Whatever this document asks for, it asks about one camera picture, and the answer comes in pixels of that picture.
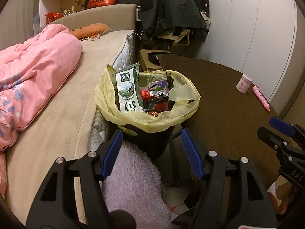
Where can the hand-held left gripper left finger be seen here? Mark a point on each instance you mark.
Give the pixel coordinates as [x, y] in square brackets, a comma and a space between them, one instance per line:
[112, 155]

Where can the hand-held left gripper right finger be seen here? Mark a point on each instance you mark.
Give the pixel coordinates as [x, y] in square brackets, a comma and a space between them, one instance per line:
[190, 155]

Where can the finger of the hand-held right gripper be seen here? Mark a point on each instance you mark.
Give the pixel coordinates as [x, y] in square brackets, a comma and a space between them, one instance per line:
[268, 136]
[281, 124]

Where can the black waste bin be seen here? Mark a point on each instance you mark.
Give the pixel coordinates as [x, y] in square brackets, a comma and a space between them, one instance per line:
[147, 143]

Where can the yellow plastic bag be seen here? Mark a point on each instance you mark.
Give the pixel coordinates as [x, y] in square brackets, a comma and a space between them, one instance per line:
[181, 100]

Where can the black red wrapper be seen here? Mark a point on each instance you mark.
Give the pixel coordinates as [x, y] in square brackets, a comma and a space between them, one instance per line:
[157, 105]

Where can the green white milk carton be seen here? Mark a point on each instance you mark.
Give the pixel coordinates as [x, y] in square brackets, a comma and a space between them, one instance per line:
[127, 93]

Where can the black purple snack wrapper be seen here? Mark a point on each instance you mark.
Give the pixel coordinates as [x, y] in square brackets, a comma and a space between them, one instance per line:
[164, 93]

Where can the person's right forearm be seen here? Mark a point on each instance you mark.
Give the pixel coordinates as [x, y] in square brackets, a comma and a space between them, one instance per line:
[284, 190]

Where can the pink caterpillar toy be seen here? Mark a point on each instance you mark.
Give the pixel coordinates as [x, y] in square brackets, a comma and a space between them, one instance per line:
[261, 97]

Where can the lilac fluffy clothing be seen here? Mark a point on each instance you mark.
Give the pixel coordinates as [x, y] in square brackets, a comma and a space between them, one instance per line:
[133, 183]

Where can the small pink white jar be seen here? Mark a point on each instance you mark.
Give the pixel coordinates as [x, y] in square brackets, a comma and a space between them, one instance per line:
[243, 84]

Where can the bed with beige mattress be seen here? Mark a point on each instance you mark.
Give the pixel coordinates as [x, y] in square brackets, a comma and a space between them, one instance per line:
[59, 124]

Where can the dark round object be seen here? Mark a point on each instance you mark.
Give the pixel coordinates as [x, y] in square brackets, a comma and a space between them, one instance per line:
[122, 219]

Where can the cardboard box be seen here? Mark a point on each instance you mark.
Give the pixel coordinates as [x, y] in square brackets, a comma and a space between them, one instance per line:
[144, 60]

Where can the black round tray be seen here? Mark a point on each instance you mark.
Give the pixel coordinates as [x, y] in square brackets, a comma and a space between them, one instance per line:
[152, 57]

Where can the beige office chair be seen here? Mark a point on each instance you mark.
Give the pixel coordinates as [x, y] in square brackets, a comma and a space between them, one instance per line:
[178, 38]

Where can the pink quilt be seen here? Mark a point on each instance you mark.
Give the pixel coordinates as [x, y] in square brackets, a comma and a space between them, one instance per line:
[35, 64]

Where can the orange pillow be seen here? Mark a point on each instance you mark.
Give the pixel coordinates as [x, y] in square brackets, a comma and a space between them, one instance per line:
[90, 29]

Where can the beige cloth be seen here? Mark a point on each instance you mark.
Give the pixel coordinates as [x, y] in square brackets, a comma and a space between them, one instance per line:
[205, 20]

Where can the beige upholstered headboard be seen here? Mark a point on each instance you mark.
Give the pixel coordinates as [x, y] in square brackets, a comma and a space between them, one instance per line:
[114, 16]

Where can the small orange plastic bag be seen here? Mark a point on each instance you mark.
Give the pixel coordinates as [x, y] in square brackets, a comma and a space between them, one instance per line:
[54, 18]

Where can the chair with dark jacket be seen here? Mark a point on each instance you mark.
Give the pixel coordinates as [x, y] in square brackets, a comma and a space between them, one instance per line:
[166, 7]

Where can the white rabbit ornament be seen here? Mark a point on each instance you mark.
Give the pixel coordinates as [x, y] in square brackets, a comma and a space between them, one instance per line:
[68, 11]

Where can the small decorative plant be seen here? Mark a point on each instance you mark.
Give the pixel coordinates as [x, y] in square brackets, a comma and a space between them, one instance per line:
[81, 4]

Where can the white curtain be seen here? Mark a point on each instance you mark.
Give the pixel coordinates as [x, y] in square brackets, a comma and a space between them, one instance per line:
[16, 23]

